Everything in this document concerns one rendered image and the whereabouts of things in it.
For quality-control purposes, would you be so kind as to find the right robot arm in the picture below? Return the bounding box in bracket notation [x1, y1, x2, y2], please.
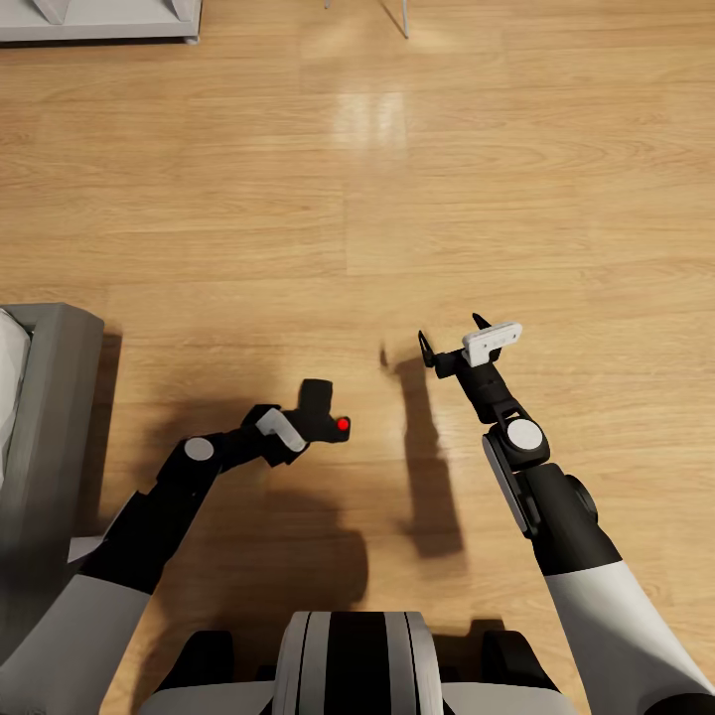
[418, 313, 715, 715]

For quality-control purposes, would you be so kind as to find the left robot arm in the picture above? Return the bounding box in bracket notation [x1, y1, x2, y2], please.
[0, 404, 310, 715]

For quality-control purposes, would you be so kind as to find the digital camera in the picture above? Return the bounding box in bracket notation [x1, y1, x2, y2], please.
[283, 378, 351, 444]

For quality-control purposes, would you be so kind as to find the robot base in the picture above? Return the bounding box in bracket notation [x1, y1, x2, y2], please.
[136, 631, 579, 715]

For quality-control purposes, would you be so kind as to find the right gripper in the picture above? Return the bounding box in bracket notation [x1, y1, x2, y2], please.
[418, 313, 503, 398]

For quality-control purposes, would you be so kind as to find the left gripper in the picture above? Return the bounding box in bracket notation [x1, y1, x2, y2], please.
[233, 404, 310, 467]

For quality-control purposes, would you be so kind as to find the robot trunk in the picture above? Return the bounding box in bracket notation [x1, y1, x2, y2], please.
[272, 612, 443, 715]

